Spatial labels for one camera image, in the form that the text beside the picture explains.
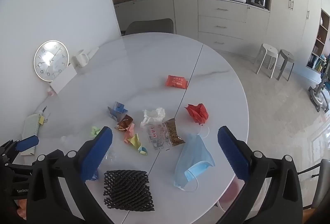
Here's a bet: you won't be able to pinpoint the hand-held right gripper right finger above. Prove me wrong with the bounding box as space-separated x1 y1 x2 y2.
215 125 303 224

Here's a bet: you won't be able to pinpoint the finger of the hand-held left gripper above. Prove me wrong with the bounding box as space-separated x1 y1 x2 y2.
43 150 65 163
0 136 40 163

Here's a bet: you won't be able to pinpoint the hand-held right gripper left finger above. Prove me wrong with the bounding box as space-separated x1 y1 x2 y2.
26 125 115 224

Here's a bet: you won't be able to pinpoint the small clear plastic wrapper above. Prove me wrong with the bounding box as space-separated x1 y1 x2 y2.
104 147 116 163

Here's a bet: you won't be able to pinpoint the clear plastic piece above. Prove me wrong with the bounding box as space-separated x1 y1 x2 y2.
60 135 76 146

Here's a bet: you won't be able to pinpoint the white waste bin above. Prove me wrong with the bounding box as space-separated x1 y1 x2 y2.
216 175 245 214

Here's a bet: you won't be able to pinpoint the pink paper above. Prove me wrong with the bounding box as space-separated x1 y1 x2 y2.
124 123 137 144

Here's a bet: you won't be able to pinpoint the blue face mask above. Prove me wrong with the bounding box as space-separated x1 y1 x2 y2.
173 125 216 192

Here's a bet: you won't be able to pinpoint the brown candy wrapper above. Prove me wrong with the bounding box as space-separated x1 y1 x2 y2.
115 115 134 132

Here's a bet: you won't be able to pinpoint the black foam net sleeve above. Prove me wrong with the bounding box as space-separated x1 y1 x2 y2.
103 169 155 212

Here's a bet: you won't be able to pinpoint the crushed blue white carton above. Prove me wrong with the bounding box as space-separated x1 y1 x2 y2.
107 101 128 121

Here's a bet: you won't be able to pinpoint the red paper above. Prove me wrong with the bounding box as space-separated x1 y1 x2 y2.
184 103 209 124

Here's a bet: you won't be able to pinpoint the clear snack wrapper brown contents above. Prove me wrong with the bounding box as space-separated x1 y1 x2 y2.
146 118 186 151

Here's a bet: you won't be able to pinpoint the white tissue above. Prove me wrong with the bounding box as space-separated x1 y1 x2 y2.
140 107 165 129

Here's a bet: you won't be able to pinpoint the red snack packet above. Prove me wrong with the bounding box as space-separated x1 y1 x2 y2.
165 75 189 89

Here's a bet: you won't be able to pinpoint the person's left hand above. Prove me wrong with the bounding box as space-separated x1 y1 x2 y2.
15 199 29 223

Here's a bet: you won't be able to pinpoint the white card box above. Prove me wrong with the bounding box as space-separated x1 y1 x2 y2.
52 64 78 94

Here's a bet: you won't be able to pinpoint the white mug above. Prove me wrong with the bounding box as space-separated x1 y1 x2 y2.
72 49 90 67

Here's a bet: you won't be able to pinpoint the white oblong device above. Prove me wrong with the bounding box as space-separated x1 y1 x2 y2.
86 46 100 57

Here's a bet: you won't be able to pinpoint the upright vacuum cleaner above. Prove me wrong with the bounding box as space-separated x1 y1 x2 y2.
308 53 330 113

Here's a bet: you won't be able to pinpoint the white plastic stool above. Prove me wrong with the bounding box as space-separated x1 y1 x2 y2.
254 43 279 79

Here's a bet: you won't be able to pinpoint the grey plastic stool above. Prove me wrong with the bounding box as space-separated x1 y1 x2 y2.
276 49 295 81

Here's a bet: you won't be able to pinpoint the beige cabinet with drawers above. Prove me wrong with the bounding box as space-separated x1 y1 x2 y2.
194 0 272 54

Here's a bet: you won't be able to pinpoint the grey upholstered chair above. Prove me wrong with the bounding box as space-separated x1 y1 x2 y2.
125 18 174 36

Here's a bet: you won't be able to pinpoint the open bookshelf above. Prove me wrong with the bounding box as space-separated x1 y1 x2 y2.
305 8 330 72

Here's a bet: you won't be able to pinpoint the round white wall clock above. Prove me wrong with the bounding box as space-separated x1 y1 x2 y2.
33 40 70 82

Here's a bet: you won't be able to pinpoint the grey chair with metal frame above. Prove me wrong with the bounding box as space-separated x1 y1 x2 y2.
296 158 330 224

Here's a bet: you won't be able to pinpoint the beige wardrobe with handles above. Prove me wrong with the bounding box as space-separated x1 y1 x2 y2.
265 0 323 77

